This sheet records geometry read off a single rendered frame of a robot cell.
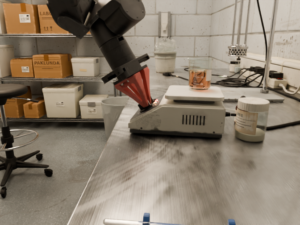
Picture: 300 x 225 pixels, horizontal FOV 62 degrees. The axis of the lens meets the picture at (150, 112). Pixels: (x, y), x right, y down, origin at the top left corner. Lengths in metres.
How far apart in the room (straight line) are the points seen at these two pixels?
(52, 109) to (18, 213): 1.41
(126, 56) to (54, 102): 2.33
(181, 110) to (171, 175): 0.16
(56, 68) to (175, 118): 2.28
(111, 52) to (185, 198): 0.32
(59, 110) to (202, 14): 1.86
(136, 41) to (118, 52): 2.42
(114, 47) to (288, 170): 0.38
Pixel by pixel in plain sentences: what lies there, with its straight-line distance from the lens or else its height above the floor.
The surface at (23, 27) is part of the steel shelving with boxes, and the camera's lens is 2.85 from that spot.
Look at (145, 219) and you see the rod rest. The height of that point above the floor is 0.78.
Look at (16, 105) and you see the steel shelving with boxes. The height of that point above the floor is 0.28.
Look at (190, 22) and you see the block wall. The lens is 2.95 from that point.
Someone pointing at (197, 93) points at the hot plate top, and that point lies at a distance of 0.53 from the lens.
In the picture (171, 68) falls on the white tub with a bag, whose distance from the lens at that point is 1.52.
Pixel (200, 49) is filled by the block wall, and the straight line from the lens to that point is 2.97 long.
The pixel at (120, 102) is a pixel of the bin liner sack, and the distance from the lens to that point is 2.39.
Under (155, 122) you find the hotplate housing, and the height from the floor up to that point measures 0.78.
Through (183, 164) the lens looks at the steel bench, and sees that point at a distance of 0.43.
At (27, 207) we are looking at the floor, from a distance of 1.73.
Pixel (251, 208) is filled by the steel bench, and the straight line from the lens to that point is 0.35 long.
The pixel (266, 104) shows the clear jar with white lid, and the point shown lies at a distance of 0.53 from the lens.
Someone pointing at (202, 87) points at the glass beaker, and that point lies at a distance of 0.55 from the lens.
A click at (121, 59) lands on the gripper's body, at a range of 0.52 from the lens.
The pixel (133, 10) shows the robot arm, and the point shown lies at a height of 1.00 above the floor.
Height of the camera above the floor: 0.95
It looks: 16 degrees down
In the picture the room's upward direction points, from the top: straight up
